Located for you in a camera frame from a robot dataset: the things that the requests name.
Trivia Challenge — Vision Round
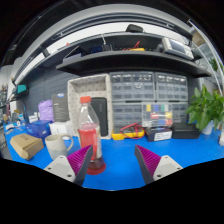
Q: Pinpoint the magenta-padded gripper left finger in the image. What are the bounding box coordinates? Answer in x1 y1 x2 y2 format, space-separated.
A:
43 144 94 187

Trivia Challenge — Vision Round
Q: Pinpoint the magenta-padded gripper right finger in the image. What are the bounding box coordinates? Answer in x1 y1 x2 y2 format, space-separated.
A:
134 144 184 186

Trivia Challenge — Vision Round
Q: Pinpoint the clear red-capped drink bottle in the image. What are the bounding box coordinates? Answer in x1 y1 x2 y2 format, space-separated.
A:
77 95 105 171

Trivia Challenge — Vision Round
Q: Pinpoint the cream ceramic mug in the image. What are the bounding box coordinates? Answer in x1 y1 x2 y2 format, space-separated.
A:
44 133 75 161

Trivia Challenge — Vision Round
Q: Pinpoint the black box with white label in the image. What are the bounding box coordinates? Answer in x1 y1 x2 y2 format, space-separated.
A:
144 125 174 143

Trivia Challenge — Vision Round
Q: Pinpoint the white carton box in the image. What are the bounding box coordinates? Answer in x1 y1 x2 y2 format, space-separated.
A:
49 120 76 138

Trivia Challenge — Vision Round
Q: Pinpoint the brown cardboard box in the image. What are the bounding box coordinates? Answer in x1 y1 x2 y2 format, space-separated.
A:
9 133 45 161

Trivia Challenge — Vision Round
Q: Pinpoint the black flat case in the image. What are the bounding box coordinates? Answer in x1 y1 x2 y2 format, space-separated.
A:
170 122 202 140

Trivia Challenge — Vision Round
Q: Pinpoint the blue carton box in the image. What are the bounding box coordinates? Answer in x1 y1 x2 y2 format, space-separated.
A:
25 119 53 141

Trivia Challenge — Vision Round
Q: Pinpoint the clear box of colourful parts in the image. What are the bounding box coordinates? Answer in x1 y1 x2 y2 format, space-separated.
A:
141 102 174 129

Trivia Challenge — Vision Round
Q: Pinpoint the small white box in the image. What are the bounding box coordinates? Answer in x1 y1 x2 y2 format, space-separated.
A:
28 114 39 124

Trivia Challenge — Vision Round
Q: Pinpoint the yellow multimeter with leads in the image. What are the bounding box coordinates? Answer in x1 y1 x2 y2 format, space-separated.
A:
121 40 146 52
111 122 146 141

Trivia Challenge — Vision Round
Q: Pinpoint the grey small-parts drawer cabinet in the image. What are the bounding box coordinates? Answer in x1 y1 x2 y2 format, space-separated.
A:
171 101 190 125
111 102 144 133
109 71 156 103
154 72 189 103

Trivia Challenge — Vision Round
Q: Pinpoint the dark grey upright box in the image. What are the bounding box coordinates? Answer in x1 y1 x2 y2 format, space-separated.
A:
51 92 70 123

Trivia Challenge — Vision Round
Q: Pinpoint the purple plastic bag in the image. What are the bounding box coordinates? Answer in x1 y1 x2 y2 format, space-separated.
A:
37 99 55 123

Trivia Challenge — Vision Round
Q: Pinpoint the black rectangular device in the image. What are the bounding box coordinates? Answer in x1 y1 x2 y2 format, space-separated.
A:
90 97 109 137

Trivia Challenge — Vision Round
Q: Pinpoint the potted green plant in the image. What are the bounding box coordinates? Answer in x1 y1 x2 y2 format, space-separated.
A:
184 84 224 136

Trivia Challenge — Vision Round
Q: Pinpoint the grey pegboard panel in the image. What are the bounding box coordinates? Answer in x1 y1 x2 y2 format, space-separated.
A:
21 69 81 118

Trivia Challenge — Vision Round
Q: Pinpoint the white perforated storage tray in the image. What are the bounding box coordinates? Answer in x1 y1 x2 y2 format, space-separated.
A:
67 73 113 140

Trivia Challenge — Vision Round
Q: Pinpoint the dark grey shelf board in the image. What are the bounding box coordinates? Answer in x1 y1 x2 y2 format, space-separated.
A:
11 31 194 86
55 49 213 79

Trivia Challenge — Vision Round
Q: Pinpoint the grey oscilloscope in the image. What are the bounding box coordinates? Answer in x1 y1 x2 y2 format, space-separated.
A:
161 36 195 61

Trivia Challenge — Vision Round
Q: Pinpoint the black rounded object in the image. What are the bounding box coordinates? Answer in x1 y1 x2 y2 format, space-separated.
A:
125 23 145 34

